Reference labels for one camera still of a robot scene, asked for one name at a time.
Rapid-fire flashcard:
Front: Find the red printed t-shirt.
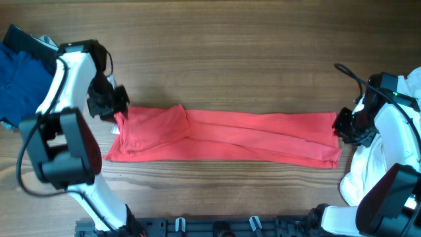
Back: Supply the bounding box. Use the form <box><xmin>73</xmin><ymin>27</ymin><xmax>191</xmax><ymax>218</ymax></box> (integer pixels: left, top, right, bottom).
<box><xmin>104</xmin><ymin>105</ymin><xmax>341</xmax><ymax>169</ymax></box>

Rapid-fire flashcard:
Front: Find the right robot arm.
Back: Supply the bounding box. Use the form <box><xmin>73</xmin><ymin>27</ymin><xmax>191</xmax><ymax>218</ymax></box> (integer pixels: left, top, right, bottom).
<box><xmin>293</xmin><ymin>69</ymin><xmax>420</xmax><ymax>236</ymax></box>

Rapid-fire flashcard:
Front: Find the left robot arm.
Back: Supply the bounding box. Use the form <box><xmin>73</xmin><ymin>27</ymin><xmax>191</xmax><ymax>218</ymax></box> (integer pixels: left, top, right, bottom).
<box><xmin>16</xmin><ymin>39</ymin><xmax>147</xmax><ymax>236</ymax></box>

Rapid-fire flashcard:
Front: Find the white t-shirt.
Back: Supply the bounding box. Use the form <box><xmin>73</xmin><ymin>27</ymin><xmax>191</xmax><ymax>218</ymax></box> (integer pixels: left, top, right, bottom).
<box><xmin>339</xmin><ymin>68</ymin><xmax>420</xmax><ymax>206</ymax></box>

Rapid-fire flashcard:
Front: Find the blue folded shirt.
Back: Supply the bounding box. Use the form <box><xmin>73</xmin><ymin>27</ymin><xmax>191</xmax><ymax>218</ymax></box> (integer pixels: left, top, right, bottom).
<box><xmin>1</xmin><ymin>43</ymin><xmax>55</xmax><ymax>130</ymax></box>

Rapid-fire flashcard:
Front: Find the black folded garment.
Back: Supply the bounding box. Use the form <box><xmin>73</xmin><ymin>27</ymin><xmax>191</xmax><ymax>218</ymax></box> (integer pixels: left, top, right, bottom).
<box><xmin>3</xmin><ymin>24</ymin><xmax>58</xmax><ymax>65</ymax></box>

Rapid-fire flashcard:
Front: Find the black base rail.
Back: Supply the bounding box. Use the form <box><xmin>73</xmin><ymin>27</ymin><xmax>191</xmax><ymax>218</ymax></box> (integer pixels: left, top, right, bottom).
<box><xmin>74</xmin><ymin>215</ymin><xmax>330</xmax><ymax>237</ymax></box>

